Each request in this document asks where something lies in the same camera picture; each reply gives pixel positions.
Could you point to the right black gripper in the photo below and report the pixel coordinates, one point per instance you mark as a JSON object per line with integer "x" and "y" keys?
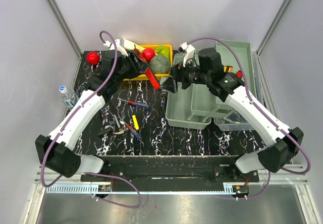
{"x": 178, "y": 73}

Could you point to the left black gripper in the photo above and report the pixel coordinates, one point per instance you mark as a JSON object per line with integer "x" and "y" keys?
{"x": 139, "y": 66}

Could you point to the blue red screwdriver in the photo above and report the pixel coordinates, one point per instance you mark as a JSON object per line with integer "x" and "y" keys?
{"x": 136, "y": 104}
{"x": 134, "y": 132}

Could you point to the orange handled tool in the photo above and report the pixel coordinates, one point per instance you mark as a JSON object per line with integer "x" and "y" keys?
{"x": 228, "y": 69}

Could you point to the yellow utility knife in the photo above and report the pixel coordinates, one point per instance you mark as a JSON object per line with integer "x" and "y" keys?
{"x": 135, "y": 122}

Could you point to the red handled pliers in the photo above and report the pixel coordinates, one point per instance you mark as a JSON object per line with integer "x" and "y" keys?
{"x": 239, "y": 74}

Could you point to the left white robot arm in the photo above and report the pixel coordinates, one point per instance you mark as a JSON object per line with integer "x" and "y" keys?
{"x": 55, "y": 151}

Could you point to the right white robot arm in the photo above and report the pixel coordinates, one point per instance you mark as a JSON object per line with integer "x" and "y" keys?
{"x": 280, "y": 140}

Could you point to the red apple in tray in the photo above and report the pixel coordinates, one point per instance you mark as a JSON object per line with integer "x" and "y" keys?
{"x": 148, "y": 54}

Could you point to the green netted melon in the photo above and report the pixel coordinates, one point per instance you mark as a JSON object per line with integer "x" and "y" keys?
{"x": 160, "y": 64}

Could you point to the green pepper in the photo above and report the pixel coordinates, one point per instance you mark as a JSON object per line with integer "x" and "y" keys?
{"x": 163, "y": 50}

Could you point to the white radish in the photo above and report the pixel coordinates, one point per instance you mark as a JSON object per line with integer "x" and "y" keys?
{"x": 129, "y": 45}

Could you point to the yellow plastic tray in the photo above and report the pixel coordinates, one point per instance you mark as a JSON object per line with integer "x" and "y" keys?
{"x": 159, "y": 76}

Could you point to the red apple on table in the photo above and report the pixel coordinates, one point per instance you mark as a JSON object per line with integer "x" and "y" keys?
{"x": 93, "y": 58}

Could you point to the silver pliers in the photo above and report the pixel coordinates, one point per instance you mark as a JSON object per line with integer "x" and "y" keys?
{"x": 121, "y": 131}

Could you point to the plastic water bottle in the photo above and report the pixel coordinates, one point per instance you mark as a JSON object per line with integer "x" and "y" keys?
{"x": 68, "y": 96}

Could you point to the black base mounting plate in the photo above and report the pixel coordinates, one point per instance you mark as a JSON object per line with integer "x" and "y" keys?
{"x": 178, "y": 173}

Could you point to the black handled tool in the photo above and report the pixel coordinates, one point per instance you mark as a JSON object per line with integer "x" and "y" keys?
{"x": 105, "y": 131}

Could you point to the aluminium frame rail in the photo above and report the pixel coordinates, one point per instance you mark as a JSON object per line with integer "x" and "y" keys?
{"x": 49, "y": 176}

